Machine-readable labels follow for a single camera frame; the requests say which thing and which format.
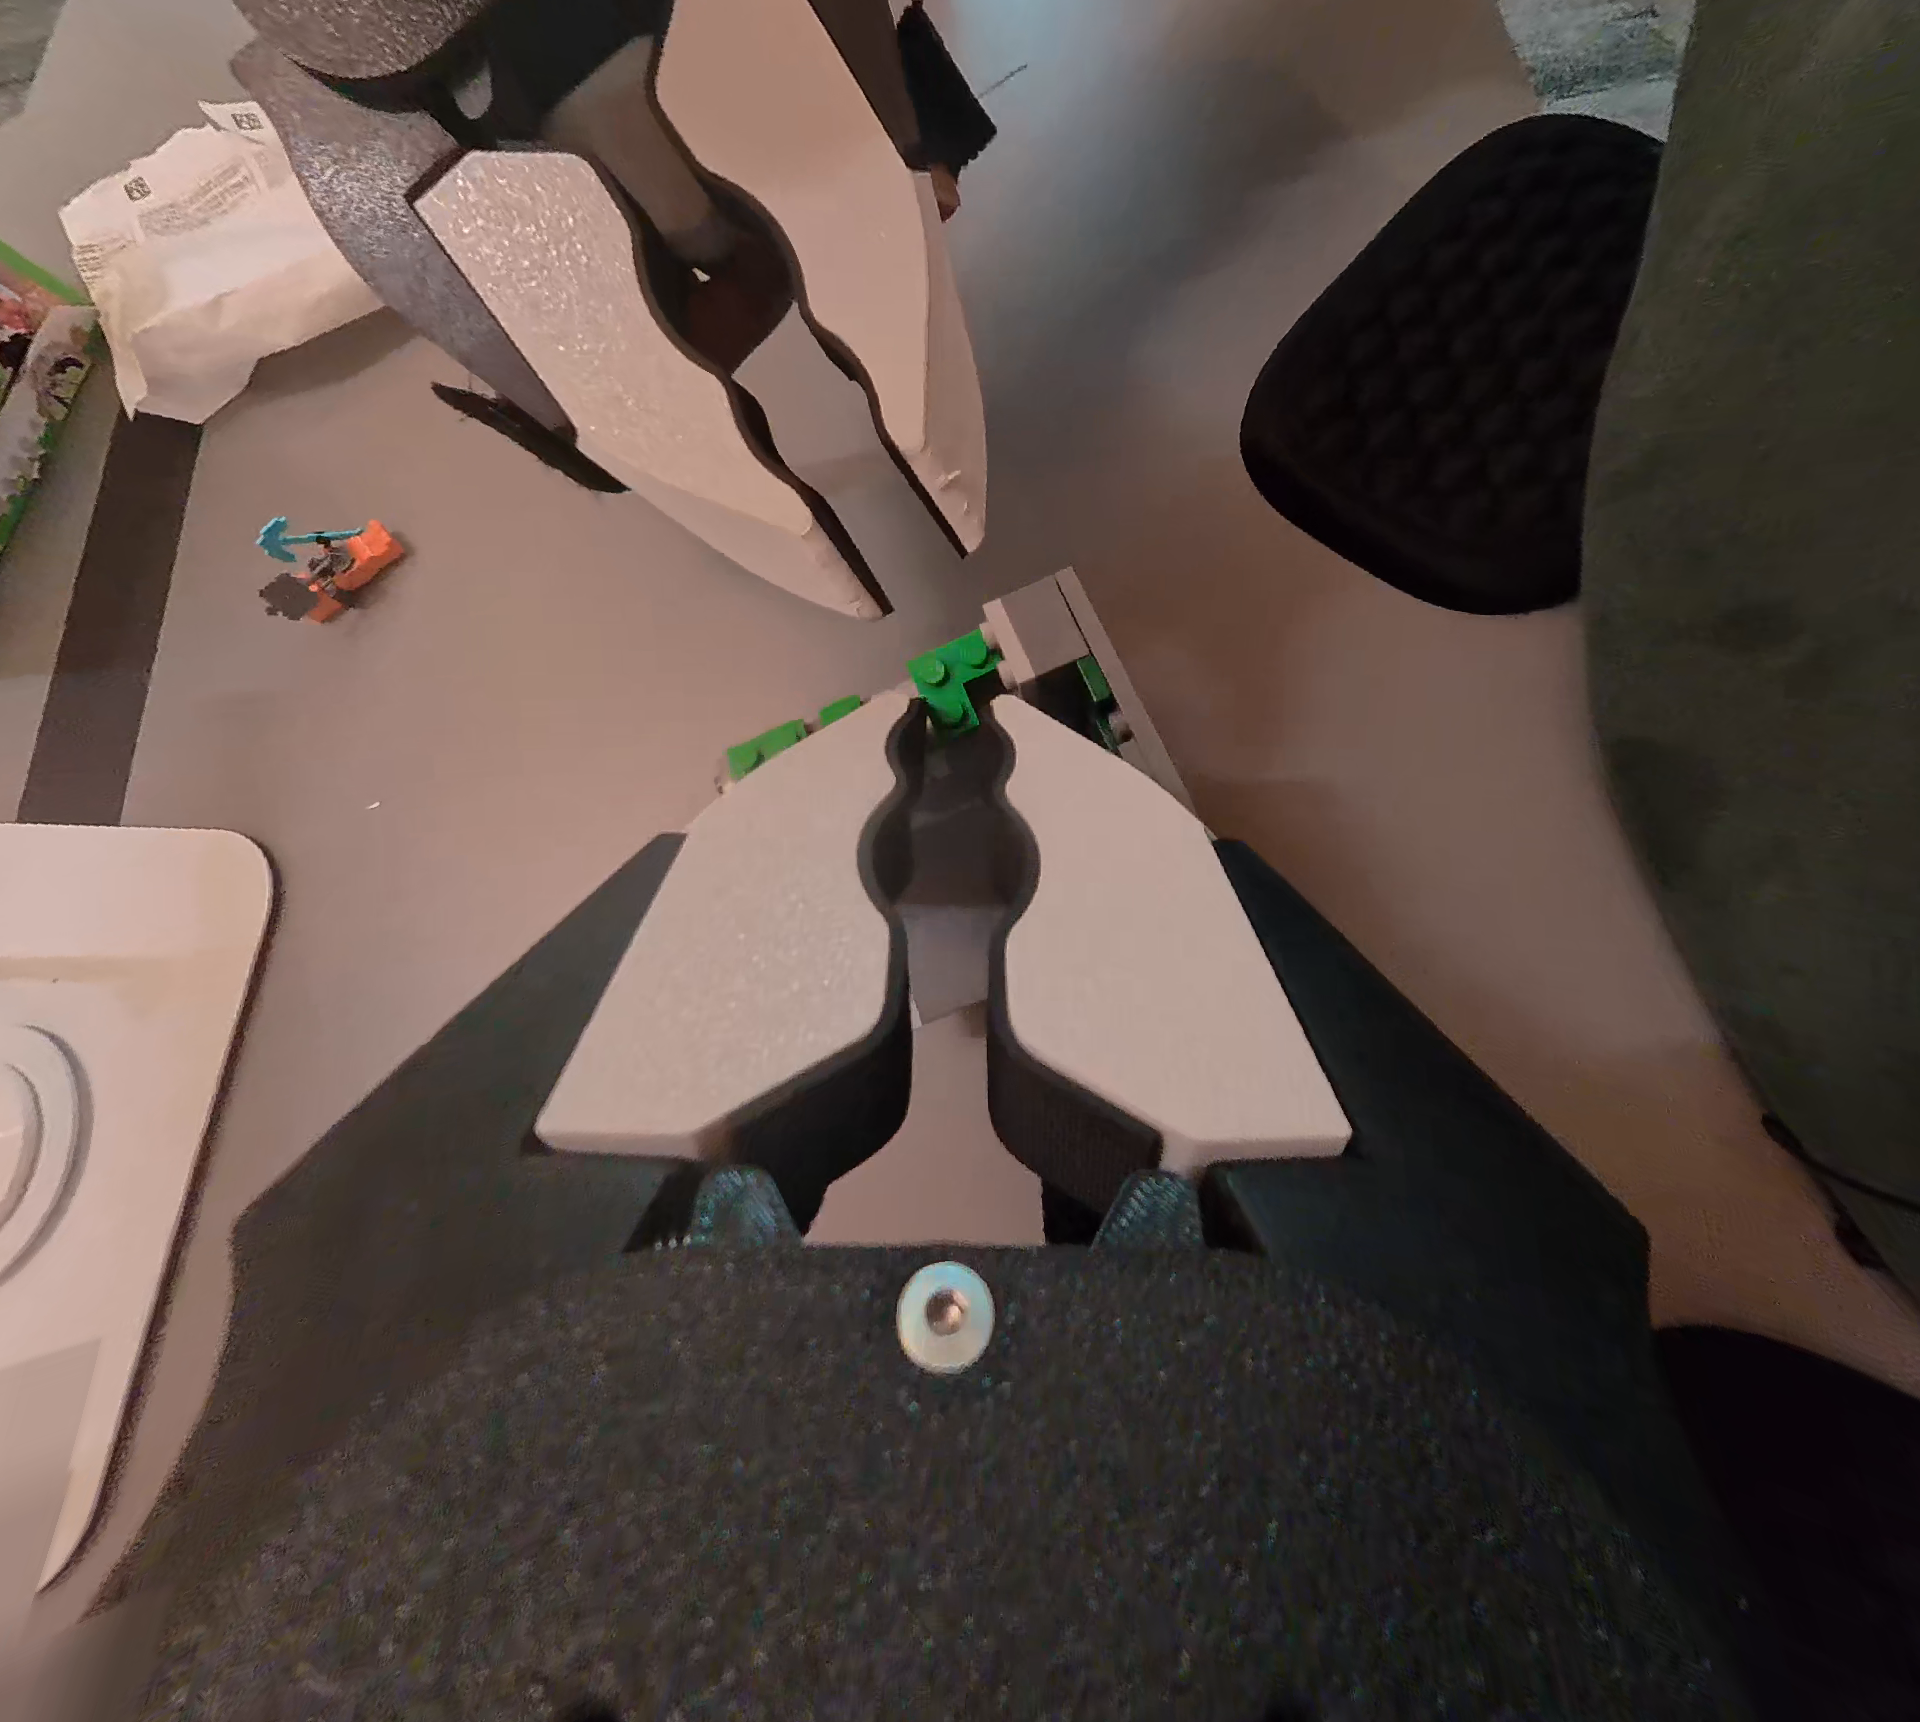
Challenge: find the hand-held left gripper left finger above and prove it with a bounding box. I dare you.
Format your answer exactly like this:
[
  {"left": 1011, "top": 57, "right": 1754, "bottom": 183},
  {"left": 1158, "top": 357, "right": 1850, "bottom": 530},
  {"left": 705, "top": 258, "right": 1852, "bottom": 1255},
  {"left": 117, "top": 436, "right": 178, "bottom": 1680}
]
[{"left": 528, "top": 697, "right": 919, "bottom": 1236}]

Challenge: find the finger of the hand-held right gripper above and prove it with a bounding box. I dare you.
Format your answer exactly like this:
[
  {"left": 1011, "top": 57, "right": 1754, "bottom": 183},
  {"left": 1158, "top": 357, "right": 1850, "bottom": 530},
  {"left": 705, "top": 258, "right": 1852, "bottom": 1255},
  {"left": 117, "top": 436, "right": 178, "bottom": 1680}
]
[
  {"left": 408, "top": 143, "right": 888, "bottom": 623},
  {"left": 649, "top": 0, "right": 995, "bottom": 560}
]

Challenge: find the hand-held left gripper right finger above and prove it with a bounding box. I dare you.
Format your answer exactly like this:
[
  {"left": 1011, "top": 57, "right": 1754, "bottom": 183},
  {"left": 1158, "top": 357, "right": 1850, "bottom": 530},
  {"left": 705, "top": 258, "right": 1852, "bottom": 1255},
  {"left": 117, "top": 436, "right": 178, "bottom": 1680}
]
[{"left": 982, "top": 697, "right": 1358, "bottom": 1236}]

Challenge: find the green corner brick plate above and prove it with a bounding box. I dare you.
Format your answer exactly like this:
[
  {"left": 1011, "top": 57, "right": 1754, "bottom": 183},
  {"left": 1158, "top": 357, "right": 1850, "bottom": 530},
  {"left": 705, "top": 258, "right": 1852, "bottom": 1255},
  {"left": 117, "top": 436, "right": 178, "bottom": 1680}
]
[
  {"left": 908, "top": 638, "right": 1005, "bottom": 733},
  {"left": 726, "top": 719, "right": 821, "bottom": 786}
]

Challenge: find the grey brick build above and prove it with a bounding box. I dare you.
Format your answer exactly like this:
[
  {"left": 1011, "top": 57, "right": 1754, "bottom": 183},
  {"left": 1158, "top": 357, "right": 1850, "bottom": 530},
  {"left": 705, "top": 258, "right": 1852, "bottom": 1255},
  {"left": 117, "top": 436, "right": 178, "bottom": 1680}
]
[{"left": 707, "top": 564, "right": 1202, "bottom": 1025}]

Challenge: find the white and wooden book stand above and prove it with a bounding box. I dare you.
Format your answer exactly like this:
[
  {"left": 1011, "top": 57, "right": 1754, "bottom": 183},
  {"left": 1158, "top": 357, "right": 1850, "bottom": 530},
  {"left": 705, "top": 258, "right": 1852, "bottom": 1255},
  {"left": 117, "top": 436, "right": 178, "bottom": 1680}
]
[{"left": 0, "top": 825, "right": 279, "bottom": 1600}]

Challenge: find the small orange brick figure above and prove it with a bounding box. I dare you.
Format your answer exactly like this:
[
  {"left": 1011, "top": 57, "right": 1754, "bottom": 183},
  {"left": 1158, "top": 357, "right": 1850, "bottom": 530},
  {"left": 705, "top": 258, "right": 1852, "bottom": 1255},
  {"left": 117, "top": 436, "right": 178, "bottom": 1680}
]
[{"left": 255, "top": 517, "right": 416, "bottom": 629}]

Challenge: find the white paper bag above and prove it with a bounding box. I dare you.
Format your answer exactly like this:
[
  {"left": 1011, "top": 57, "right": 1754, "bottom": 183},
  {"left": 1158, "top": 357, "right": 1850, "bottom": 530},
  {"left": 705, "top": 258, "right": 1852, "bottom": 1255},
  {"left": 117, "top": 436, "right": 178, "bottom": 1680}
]
[{"left": 60, "top": 100, "right": 393, "bottom": 423}]

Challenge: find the green toy brick set box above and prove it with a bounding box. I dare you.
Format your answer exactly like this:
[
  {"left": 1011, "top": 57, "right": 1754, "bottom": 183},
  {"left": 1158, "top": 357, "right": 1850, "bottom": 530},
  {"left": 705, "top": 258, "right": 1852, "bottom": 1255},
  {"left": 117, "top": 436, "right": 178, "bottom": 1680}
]
[{"left": 0, "top": 242, "right": 98, "bottom": 560}]

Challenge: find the black mesh chair armrest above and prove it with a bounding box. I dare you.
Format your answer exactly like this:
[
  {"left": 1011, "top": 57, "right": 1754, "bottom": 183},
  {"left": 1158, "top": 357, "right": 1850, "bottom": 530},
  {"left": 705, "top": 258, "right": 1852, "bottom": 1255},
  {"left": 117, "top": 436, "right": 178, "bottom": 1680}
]
[{"left": 1241, "top": 112, "right": 1663, "bottom": 615}]

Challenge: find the person's green sweatshirt torso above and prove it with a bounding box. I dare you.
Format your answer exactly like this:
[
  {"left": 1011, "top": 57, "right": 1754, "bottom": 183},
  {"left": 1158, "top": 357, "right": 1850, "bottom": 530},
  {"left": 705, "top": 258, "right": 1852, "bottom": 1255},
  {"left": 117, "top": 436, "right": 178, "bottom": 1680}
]
[{"left": 1582, "top": 0, "right": 1920, "bottom": 1214}]

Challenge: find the thin black cable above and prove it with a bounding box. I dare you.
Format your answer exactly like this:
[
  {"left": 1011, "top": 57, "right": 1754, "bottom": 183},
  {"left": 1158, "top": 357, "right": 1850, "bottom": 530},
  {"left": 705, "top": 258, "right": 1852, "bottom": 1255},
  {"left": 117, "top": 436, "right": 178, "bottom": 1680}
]
[{"left": 1761, "top": 1115, "right": 1888, "bottom": 1276}]

